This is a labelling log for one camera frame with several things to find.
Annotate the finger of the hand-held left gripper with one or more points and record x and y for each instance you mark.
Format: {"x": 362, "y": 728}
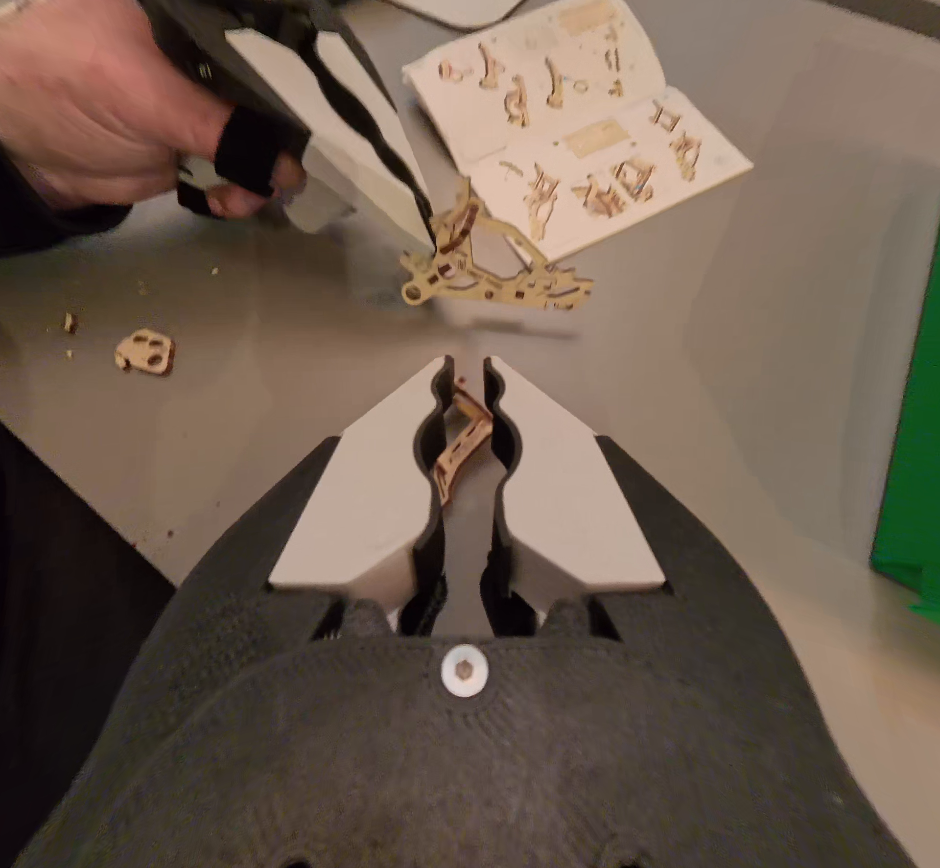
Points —
{"x": 330, "y": 56}
{"x": 279, "y": 89}

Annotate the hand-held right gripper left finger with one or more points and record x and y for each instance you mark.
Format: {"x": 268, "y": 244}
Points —
{"x": 352, "y": 508}

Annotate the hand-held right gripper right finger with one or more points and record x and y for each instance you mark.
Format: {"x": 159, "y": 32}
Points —
{"x": 580, "y": 508}

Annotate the small angled wooden model part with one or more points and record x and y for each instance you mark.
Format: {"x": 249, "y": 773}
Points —
{"x": 459, "y": 453}

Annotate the wooden model side frame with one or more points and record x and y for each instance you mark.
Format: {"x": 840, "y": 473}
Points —
{"x": 485, "y": 288}

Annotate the person's left forearm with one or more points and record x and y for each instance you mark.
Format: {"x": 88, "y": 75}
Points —
{"x": 29, "y": 222}

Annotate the person's left hand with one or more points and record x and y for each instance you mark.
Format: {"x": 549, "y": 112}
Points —
{"x": 88, "y": 97}

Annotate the small flat wooden piece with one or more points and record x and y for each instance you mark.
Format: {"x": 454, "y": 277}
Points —
{"x": 131, "y": 352}

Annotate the open assembly instruction booklet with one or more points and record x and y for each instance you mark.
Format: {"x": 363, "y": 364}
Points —
{"x": 646, "y": 75}

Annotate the green plastic bin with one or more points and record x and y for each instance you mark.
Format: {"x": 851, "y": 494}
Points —
{"x": 910, "y": 479}

